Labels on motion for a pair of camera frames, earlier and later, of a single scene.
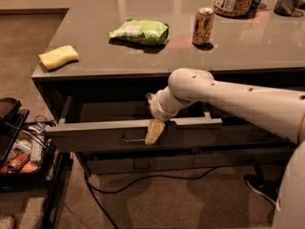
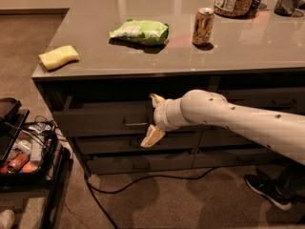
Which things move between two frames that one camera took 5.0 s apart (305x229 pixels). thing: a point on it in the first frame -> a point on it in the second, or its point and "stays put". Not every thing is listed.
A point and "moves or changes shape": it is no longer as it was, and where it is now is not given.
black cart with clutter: [29, 161] stays put
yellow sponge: [54, 58] stays put
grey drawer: [91, 122] moves or changes shape
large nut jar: [234, 1] stays put
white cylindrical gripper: [156, 109] -> [159, 115]
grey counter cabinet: [118, 43] stays put
